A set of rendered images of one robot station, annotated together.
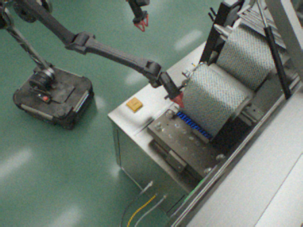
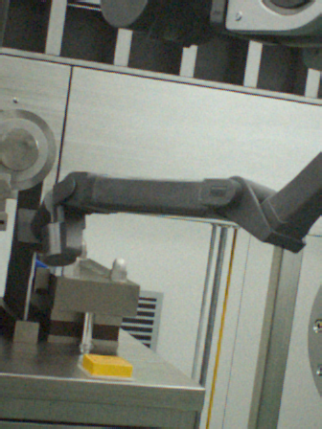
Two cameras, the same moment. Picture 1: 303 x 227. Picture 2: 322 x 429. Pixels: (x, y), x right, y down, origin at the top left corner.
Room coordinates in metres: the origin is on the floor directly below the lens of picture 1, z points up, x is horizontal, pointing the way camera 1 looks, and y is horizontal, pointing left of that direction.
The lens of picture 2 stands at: (2.24, 1.25, 1.28)
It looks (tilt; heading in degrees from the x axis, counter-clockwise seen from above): 3 degrees down; 216
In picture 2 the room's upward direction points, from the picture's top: 8 degrees clockwise
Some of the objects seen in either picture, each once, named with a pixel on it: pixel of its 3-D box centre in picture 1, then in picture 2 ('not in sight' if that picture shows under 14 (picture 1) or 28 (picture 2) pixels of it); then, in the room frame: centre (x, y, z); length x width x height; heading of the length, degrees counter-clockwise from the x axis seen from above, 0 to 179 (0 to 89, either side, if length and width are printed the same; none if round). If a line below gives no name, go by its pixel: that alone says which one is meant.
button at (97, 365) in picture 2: (134, 104); (106, 366); (0.74, 0.11, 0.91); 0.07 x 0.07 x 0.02; 54
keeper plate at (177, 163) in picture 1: (175, 162); not in sight; (0.41, -0.16, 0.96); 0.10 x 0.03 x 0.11; 54
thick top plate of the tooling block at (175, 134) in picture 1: (187, 145); (73, 281); (0.49, -0.20, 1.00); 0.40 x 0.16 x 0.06; 54
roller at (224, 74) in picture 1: (226, 88); not in sight; (0.75, -0.35, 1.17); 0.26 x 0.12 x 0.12; 54
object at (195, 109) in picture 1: (200, 114); (27, 221); (0.61, -0.24, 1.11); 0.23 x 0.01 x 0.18; 54
